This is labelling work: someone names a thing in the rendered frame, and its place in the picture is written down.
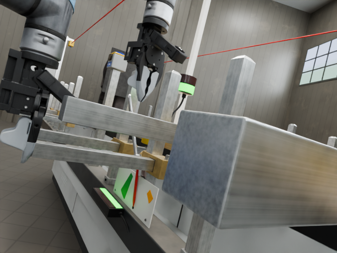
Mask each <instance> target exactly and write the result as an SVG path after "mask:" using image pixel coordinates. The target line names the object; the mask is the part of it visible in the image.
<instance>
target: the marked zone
mask: <svg viewBox="0 0 337 253"><path fill-rule="evenodd" d="M132 178H133V175H132V173H130V175H129V177H128V178H127V180H126V182H125V183H124V185H123V187H122V188H121V193H122V196H123V198H124V199H125V196H126V194H127V191H128V188H129V186H130V183H131V180H132Z"/></svg>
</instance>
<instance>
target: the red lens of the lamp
mask: <svg viewBox="0 0 337 253"><path fill-rule="evenodd" d="M180 75H181V76H182V77H181V82H185V83H189V84H192V85H193V86H194V87H195V85H196V81H197V78H195V77H193V76H190V75H186V74H180Z"/></svg>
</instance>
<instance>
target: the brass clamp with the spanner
mask: <svg viewBox="0 0 337 253"><path fill-rule="evenodd" d="M140 154H141V155H142V157H147V158H151V159H153V160H155V162H154V166H153V170H152V171H146V172H148V173H149V174H151V175H152V176H154V177H156V178H157V179H160V180H163V179H164V176H165V172H166V168H167V164H168V160H165V159H164V158H165V156H163V155H162V156H161V155H155V154H151V153H149V152H147V151H146V150H144V151H142V152H141V153H140Z"/></svg>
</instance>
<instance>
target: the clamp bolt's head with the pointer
mask: <svg viewBox="0 0 337 253"><path fill-rule="evenodd" d="M138 171H139V170H136V175H135V184H134V192H133V201H132V203H133V207H134V203H135V197H136V188H137V180H138Z"/></svg>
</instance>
